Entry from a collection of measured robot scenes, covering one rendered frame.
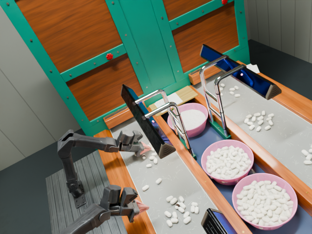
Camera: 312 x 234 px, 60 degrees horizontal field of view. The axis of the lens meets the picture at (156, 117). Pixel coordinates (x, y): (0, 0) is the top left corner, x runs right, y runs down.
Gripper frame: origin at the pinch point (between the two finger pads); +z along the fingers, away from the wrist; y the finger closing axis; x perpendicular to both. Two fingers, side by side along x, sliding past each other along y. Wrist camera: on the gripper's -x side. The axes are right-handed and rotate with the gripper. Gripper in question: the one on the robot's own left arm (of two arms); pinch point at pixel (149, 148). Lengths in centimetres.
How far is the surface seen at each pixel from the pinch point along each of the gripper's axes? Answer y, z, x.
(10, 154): 170, -65, 139
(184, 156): -19.0, 10.6, -9.7
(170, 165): -17.7, 5.6, -2.1
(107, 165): 4.5, -20.9, 17.4
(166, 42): 39, 6, -57
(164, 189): -30.5, -1.8, 4.2
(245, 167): -43, 29, -22
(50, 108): 172, -33, 72
